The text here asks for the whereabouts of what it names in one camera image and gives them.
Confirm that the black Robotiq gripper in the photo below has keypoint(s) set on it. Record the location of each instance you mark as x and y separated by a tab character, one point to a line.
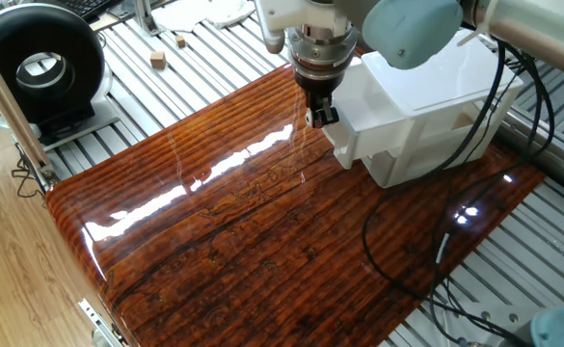
317	82

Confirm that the white drawer with white knob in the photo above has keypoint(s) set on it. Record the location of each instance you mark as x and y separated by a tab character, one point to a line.
373	115

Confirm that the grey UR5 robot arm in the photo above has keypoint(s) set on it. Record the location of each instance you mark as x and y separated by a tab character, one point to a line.
407	29

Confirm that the white plastic drawer cabinet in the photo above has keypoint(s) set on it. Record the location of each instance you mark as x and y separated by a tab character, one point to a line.
431	91

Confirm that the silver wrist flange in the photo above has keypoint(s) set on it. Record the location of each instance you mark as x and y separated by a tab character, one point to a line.
322	53

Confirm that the glossy wood grain mat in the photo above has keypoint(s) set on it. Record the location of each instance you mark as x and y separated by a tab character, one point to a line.
262	241

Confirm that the small wooden cube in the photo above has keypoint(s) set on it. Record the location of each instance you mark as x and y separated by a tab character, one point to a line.
180	41
157	60

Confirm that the white cloth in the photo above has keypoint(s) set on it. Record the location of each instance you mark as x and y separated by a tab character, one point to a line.
190	12

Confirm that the black keyboard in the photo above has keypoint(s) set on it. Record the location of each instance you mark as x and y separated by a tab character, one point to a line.
86	6

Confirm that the white printed wrist mount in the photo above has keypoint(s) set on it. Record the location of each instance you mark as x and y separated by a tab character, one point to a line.
301	14

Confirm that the small aluminium upright bracket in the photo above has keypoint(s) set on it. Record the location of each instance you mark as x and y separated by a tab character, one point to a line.
144	17

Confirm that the metal table edge bracket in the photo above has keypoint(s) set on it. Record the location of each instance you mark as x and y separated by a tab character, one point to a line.
100	323

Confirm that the slanted aluminium frame post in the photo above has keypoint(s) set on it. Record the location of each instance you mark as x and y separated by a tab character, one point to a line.
2	101

